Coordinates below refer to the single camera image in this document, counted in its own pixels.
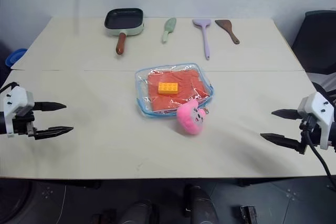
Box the dark rounded shape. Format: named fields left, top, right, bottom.
left=183, top=183, right=220, bottom=224
left=122, top=199, right=160, bottom=224

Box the green spatula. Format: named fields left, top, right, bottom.
left=161, top=17, right=177, bottom=45

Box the yellow toy building brick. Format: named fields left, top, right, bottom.
left=157, top=82, right=179, bottom=95

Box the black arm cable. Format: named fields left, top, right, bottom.
left=304, top=118, right=336, bottom=180
left=0, top=82, right=20, bottom=94

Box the square pan with brown handle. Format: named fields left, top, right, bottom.
left=104, top=7, right=146, bottom=56

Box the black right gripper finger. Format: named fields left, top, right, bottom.
left=260, top=133, right=302, bottom=153
left=271, top=108, right=303, bottom=122

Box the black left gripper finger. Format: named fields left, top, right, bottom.
left=34, top=126, right=74, bottom=141
left=31, top=101, right=67, bottom=112

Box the black chair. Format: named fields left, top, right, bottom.
left=290, top=10, right=336, bottom=76

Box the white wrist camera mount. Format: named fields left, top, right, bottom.
left=297, top=91, right=336, bottom=150
left=0, top=85, right=35, bottom=138

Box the purple silicone spatula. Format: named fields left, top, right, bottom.
left=192, top=18, right=212, bottom=61

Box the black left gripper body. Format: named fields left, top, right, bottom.
left=11, top=110, right=37, bottom=138

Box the clear bag with orange cloth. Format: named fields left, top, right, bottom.
left=134, top=62, right=215, bottom=118

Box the small black floor block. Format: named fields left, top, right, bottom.
left=239, top=205, right=260, bottom=224

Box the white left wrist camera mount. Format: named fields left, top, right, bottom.
left=0, top=85, right=35, bottom=138

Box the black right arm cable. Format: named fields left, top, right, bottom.
left=304, top=118, right=336, bottom=180

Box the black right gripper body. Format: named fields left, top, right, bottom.
left=298, top=113, right=322, bottom=154

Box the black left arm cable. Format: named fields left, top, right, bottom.
left=0, top=82, right=20, bottom=94

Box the brown wooden spatula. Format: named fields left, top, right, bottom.
left=214, top=19, right=240, bottom=45

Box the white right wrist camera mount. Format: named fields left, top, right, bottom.
left=297, top=91, right=336, bottom=150

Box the dark round floor object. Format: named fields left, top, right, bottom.
left=0, top=178, right=34, bottom=224

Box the pink plush keychain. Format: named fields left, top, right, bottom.
left=176, top=99, right=211, bottom=136

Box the blue plastic bowl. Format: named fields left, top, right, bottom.
left=5, top=48, right=28, bottom=68

